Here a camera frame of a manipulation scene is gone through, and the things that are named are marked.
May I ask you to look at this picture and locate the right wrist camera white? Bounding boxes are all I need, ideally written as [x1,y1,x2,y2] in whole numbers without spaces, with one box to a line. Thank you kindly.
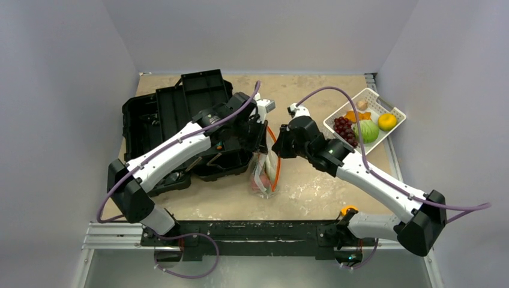
[287,103,310,119]

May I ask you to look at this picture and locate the green cabbage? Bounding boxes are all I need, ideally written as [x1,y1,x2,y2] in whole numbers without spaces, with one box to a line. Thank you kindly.
[352,120,380,144]

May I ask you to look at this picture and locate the orange carrot pieces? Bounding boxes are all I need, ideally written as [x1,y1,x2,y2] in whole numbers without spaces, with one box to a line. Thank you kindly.
[344,110,371,123]

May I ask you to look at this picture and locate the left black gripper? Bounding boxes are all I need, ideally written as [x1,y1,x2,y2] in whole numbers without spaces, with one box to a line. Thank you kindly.
[232,116,268,154]

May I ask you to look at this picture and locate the white plastic basket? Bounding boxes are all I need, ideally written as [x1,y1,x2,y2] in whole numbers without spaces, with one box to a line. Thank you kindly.
[323,88,406,154]

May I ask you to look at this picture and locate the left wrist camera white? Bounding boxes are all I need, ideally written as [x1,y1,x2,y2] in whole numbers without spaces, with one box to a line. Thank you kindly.
[251,92,276,123]

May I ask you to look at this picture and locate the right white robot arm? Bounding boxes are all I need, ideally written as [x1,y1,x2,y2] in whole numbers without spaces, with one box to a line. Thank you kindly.
[272,116,447,257]

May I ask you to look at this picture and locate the black plastic toolbox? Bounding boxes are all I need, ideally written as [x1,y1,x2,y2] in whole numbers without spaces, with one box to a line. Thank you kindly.
[122,91,253,196]

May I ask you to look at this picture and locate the pink peach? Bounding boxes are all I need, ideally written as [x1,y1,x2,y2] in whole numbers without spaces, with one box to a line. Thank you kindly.
[250,177,266,192]

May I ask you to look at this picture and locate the black toolbox tray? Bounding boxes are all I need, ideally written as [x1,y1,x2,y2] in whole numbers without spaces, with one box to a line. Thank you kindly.
[156,69,233,139]

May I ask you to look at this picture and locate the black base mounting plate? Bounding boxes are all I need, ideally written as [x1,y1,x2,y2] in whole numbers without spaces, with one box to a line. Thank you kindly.
[140,220,375,263]

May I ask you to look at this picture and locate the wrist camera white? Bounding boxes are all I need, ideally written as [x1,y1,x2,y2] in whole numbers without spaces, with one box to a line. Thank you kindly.
[287,103,310,119]
[251,92,276,123]

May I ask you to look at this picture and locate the clear zip bag orange zipper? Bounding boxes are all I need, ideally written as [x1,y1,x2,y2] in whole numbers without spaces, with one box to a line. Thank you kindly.
[250,127,281,199]

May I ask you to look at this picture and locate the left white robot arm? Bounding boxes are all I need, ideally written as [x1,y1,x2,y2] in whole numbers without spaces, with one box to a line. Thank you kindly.
[107,92,276,245]

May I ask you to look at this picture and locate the aluminium frame rail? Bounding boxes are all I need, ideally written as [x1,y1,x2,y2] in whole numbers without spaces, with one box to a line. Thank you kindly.
[82,220,430,261]

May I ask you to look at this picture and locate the dark red grapes bunch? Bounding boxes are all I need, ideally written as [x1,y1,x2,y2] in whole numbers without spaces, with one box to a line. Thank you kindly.
[333,116,358,148]

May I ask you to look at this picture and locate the orange emergency button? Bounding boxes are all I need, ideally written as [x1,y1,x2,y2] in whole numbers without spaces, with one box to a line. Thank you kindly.
[340,205,358,217]

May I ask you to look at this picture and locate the yellow orange fruit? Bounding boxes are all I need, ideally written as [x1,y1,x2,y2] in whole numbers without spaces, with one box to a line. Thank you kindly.
[378,113,398,131]

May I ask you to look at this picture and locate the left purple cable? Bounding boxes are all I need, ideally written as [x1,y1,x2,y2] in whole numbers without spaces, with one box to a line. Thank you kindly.
[96,80,262,280]

